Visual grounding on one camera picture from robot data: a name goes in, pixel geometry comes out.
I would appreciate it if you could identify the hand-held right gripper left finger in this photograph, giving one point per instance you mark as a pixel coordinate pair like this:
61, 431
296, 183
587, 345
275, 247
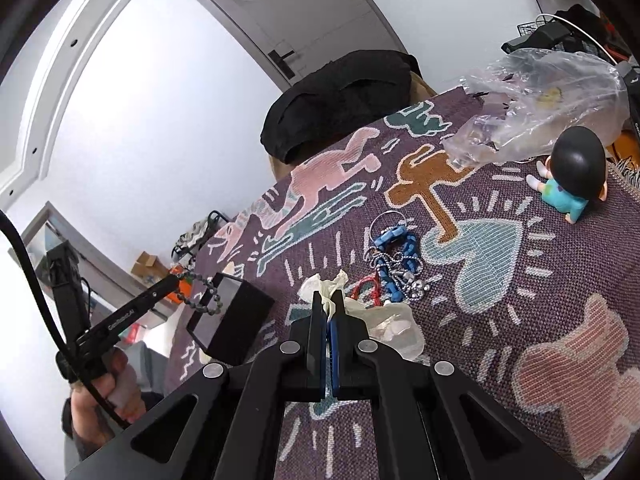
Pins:
315, 355

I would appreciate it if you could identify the black jacket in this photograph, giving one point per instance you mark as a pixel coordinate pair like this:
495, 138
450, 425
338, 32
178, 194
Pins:
340, 95

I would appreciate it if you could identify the white plastic bag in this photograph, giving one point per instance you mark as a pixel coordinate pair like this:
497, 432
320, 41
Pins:
390, 325

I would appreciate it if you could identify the black shoe rack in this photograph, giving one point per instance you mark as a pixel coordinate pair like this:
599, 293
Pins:
197, 235

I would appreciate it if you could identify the black-haired toy figure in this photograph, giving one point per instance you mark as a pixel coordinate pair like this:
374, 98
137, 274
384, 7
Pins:
580, 160

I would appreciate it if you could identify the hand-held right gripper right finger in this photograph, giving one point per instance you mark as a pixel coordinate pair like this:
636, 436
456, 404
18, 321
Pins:
345, 355

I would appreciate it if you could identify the brown cardboard box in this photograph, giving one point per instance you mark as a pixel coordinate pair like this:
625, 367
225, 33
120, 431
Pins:
147, 265

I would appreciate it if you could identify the grey side door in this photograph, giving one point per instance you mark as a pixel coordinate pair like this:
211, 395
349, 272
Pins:
95, 260

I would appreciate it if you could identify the orange crate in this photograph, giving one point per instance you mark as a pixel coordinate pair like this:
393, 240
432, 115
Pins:
181, 287

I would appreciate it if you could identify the black bag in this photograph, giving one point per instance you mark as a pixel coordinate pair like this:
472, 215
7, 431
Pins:
585, 22

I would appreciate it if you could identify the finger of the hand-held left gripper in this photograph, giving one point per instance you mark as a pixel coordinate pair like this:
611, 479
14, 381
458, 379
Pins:
135, 305

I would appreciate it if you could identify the person's left hand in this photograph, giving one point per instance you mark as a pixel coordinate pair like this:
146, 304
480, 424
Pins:
100, 400

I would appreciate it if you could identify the black tripod device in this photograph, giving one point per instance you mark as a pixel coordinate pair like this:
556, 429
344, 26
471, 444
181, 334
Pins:
631, 95

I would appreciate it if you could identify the black jewelry box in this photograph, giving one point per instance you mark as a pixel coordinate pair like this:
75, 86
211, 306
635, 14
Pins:
240, 320

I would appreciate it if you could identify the thin silver hoop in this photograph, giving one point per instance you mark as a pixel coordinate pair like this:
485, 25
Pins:
376, 227

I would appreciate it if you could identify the purple printed blanket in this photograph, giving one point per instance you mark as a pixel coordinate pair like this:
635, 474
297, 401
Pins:
500, 260

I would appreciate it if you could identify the clear plastic bag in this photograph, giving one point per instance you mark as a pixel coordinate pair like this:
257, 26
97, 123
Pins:
550, 100

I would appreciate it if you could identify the black stand device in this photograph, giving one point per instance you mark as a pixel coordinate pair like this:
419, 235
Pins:
547, 35

